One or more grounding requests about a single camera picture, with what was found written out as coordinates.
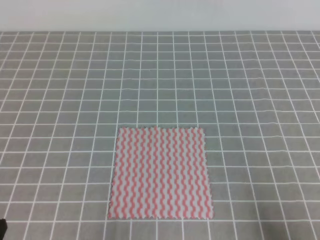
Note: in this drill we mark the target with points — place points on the pink white striped towel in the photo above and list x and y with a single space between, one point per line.
160 173

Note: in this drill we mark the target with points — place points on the grey checked tablecloth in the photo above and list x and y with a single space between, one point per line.
65 94

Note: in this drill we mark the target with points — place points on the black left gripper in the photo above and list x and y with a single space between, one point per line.
3 227

